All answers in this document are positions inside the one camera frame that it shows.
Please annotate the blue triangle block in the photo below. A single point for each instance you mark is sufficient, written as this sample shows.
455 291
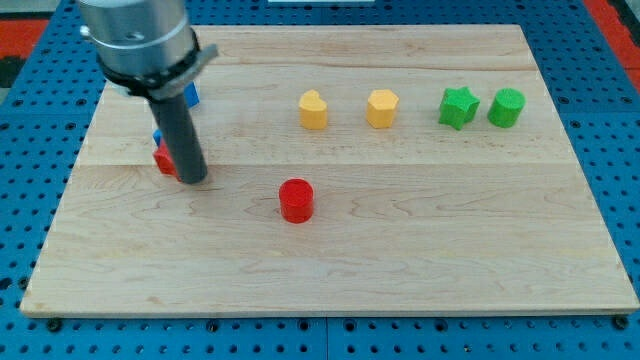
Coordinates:
157 137

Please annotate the red star block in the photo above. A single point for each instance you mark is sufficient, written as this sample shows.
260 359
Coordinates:
164 161

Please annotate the red cylinder block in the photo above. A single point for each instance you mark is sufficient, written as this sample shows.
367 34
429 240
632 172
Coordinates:
296 198

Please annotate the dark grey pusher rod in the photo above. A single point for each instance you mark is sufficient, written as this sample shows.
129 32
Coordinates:
173 119

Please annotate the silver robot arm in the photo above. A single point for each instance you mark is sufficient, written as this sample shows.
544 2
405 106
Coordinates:
149 49

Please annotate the wooden board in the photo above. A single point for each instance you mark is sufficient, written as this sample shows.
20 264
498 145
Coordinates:
414 220

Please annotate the yellow hexagon block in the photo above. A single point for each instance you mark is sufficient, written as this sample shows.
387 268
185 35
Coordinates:
381 109

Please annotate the green cylinder block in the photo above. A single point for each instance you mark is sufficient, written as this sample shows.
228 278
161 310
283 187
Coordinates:
506 107

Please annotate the blue cube block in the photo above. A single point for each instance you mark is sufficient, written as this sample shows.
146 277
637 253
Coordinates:
191 95

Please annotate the green star block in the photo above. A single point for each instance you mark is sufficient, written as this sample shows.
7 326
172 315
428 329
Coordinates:
458 107

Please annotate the yellow heart block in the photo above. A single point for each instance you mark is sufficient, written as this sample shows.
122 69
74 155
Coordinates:
313 111

